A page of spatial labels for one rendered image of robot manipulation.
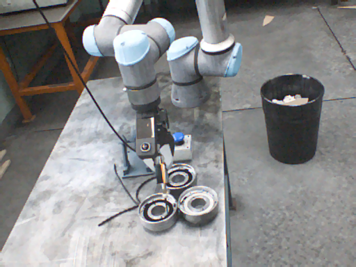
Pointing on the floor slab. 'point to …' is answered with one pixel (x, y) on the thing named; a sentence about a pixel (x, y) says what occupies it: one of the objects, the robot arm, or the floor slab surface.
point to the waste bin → (292, 117)
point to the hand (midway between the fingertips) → (160, 168)
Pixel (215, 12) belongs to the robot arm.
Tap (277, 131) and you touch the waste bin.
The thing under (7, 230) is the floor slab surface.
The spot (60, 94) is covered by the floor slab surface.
